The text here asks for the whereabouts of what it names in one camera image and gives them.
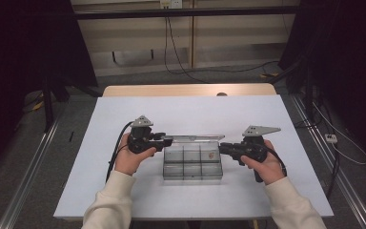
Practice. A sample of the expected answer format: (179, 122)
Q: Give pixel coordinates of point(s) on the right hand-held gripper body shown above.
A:
(254, 149)

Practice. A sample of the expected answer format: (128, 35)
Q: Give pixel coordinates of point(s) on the black curtain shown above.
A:
(12, 47)
(355, 47)

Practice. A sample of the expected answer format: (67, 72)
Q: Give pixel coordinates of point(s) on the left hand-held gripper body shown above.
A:
(139, 143)

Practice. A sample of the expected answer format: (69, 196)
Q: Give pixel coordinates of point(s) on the small pink item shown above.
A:
(211, 155)

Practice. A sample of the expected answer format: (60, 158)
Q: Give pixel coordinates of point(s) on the clear plastic compartment box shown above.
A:
(190, 170)

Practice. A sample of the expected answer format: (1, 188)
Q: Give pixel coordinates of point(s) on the person's right hand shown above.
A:
(268, 170)

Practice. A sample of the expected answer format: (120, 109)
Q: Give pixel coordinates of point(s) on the yellow floor tape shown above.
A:
(38, 105)
(268, 75)

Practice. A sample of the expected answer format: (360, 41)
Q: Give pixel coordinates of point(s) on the white table board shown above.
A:
(203, 114)

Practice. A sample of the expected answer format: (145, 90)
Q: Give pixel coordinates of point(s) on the aluminium floor rail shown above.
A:
(354, 203)
(27, 181)

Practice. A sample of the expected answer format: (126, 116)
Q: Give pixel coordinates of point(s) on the black horizontal bar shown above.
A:
(203, 12)

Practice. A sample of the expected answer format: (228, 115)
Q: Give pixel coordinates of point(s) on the wooden table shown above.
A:
(171, 90)

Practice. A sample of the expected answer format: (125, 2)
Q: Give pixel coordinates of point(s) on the small black floor item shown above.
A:
(71, 136)

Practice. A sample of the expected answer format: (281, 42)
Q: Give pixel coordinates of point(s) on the white wall socket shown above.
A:
(171, 3)

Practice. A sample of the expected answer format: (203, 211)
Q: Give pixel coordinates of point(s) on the person's left hand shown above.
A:
(128, 162)

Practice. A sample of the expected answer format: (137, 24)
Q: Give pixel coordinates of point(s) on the black metal stand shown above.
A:
(47, 108)

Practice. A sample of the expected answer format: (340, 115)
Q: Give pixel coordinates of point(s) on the white power strip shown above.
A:
(330, 138)

